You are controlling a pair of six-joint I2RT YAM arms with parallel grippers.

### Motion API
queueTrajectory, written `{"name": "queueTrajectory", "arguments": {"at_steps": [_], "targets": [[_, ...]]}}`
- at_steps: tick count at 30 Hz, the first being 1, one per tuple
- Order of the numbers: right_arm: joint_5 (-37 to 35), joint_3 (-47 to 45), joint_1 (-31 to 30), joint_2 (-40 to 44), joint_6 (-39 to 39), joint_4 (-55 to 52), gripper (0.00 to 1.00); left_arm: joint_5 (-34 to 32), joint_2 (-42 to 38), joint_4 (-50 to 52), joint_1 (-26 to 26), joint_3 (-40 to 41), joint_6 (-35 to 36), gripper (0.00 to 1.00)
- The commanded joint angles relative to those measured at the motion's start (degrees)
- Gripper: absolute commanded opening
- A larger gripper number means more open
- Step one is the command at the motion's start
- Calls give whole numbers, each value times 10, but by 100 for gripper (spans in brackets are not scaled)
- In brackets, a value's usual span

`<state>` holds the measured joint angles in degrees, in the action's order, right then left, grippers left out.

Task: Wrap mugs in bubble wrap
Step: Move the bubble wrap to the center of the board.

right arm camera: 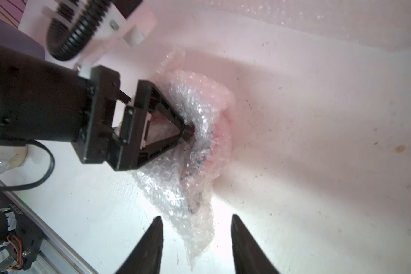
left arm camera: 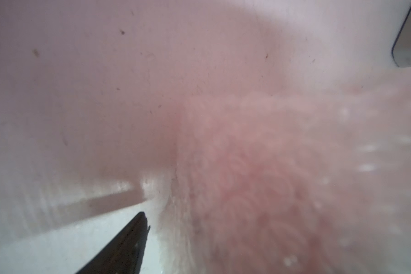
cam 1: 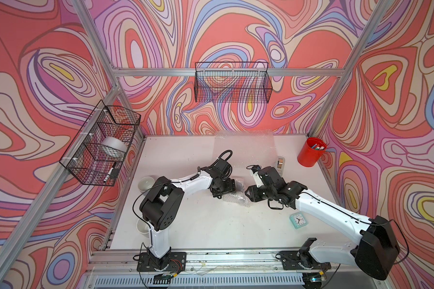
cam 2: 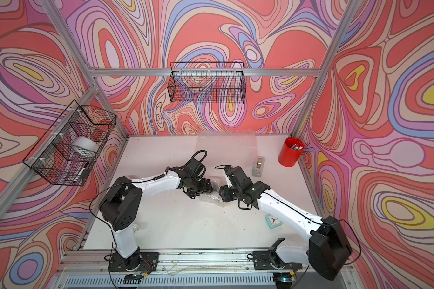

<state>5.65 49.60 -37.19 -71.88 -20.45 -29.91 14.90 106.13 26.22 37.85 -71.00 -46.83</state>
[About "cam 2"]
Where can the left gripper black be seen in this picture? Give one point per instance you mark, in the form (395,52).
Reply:
(206,187)

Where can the black marker in basket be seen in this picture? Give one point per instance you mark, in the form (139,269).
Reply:
(83,174)

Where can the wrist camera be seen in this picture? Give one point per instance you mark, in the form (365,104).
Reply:
(236,176)
(195,168)

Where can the flat bubble wrap sheet stack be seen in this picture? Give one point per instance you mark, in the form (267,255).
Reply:
(229,148)

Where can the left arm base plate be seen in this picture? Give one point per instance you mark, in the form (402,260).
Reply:
(144,262)

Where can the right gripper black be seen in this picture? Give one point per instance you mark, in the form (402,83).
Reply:
(225,194)

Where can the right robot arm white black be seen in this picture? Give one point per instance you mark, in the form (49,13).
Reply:
(326,247)

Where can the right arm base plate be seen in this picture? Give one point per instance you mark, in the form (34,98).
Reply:
(268,260)

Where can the black wire basket left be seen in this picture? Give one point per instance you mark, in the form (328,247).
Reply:
(59,162)

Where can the bubble wrap sheet around mug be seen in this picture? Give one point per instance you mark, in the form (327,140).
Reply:
(213,197)

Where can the black wire basket back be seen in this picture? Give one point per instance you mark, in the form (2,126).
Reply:
(220,82)

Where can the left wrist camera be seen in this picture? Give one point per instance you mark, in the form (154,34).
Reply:
(195,168)

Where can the black wire basket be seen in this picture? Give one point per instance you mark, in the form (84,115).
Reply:
(59,162)
(220,82)

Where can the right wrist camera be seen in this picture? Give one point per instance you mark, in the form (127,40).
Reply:
(236,176)

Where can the small green alarm clock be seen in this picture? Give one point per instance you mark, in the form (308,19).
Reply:
(272,221)

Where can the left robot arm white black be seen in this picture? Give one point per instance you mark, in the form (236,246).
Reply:
(120,206)

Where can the red pen holder cup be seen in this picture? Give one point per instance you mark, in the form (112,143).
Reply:
(291,152)

